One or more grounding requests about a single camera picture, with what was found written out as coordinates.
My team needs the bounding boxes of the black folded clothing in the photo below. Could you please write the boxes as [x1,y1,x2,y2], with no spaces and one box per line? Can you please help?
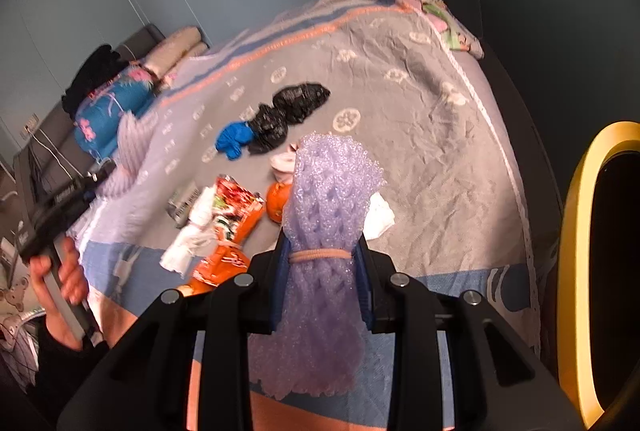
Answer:
[61,44,129,120]

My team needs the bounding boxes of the grey patterned bed sheet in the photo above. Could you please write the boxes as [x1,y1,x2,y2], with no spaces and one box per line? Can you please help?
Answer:
[78,0,540,347]

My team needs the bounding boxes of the beige folded quilts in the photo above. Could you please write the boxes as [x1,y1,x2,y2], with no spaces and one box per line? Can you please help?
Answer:
[141,26,208,79]

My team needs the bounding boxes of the orange snack wrapper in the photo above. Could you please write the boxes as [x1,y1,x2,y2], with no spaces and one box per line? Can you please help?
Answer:
[179,175,266,297]

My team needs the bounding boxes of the white paper tissue wad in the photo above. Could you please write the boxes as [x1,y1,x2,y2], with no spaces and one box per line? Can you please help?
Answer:
[363,192,395,241]

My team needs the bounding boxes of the blue floral folded quilt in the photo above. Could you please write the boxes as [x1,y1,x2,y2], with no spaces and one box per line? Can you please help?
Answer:
[74,65,155,161]

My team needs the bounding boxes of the pink white wrapper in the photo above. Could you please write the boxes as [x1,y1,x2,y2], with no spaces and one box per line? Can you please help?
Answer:
[270,150,296,174]

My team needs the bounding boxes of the person's left hand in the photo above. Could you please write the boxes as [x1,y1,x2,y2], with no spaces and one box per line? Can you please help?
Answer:
[28,236,90,352]

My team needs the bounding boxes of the pink floral cloth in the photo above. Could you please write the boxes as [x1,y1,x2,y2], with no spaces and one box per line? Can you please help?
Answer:
[404,0,484,60]

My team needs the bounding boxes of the black plastic bag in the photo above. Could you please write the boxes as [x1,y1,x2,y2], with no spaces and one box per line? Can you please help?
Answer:
[272,82,331,124]
[247,104,288,154]

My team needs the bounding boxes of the grey upholstered headboard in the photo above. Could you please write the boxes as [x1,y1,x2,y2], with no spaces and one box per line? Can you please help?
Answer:
[12,22,166,212]

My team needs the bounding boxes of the purple foam fruit net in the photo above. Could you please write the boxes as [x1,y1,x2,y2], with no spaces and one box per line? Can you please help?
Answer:
[248,134,384,399]

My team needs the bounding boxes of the silver green snack wrapper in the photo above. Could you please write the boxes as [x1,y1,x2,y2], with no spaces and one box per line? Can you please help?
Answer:
[166,180,201,229]

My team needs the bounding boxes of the white tissue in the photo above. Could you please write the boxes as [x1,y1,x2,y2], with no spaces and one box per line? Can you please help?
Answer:
[160,186,216,277]

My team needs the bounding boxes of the blue rubber glove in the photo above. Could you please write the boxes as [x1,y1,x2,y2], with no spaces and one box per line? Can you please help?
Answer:
[215,121,254,161]

